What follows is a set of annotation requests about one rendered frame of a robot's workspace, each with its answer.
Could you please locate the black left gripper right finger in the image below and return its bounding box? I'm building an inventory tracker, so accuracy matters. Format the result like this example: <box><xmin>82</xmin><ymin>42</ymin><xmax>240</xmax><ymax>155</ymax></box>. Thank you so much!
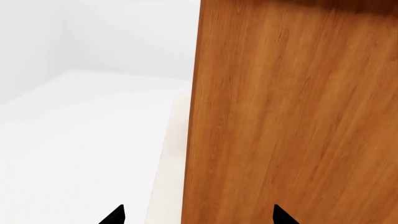
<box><xmin>272</xmin><ymin>203</ymin><xmax>300</xmax><ymax>224</ymax></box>

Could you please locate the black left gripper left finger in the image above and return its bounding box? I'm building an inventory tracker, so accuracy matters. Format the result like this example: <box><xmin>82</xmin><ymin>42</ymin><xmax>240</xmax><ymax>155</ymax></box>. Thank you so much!
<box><xmin>98</xmin><ymin>203</ymin><xmax>126</xmax><ymax>224</ymax></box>

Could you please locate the brown wooden cabinet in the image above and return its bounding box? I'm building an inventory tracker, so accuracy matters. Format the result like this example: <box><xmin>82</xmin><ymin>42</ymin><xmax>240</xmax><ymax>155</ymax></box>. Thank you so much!
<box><xmin>180</xmin><ymin>0</ymin><xmax>398</xmax><ymax>224</ymax></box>

